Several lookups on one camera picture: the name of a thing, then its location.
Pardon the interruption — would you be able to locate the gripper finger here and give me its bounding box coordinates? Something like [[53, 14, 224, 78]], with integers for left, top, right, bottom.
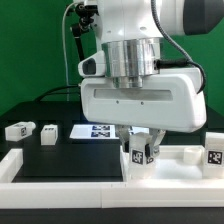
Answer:
[[145, 129, 166, 164], [115, 125, 131, 152]]

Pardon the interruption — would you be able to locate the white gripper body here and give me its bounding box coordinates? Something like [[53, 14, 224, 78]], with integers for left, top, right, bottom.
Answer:
[[81, 68, 207, 132]]

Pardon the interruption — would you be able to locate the white square table top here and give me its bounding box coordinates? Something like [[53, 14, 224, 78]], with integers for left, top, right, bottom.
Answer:
[[120, 145, 222, 181]]

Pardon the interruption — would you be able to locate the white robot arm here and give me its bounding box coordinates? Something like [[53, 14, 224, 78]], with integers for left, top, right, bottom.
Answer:
[[79, 0, 224, 164]]

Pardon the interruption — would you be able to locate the white sheet with tags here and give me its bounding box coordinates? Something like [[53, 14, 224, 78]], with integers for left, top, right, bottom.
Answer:
[[69, 124, 151, 140]]

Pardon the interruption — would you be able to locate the white U-shaped fence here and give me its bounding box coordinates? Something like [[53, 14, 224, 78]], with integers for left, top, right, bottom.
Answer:
[[0, 149, 224, 209]]

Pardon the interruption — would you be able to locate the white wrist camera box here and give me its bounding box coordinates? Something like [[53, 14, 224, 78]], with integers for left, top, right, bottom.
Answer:
[[78, 51, 106, 78]]

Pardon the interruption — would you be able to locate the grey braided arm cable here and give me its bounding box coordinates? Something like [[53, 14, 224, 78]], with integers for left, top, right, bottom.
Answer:
[[150, 0, 208, 95]]

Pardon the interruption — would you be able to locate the black cable at base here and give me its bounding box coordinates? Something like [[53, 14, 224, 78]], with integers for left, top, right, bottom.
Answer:
[[34, 85, 83, 102]]

